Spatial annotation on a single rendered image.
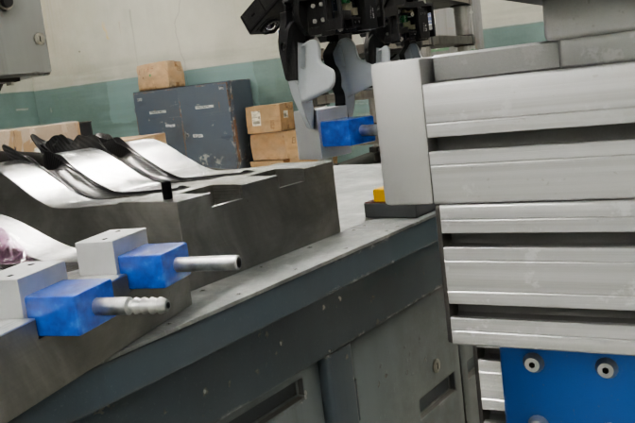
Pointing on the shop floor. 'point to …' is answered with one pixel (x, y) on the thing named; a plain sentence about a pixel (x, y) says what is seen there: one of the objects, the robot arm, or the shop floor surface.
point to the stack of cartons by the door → (272, 134)
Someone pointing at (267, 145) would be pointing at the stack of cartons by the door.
